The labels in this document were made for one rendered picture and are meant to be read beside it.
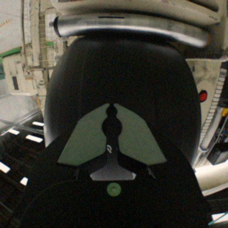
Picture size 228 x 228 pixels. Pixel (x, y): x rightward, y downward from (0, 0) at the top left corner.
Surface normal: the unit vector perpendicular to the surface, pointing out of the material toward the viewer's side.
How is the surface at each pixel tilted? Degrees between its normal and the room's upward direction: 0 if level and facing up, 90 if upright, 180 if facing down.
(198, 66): 90
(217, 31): 90
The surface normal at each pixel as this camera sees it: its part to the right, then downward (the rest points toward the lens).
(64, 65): -0.23, -0.33
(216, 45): -1.00, 0.00
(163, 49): 0.04, -0.46
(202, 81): 0.04, 0.42
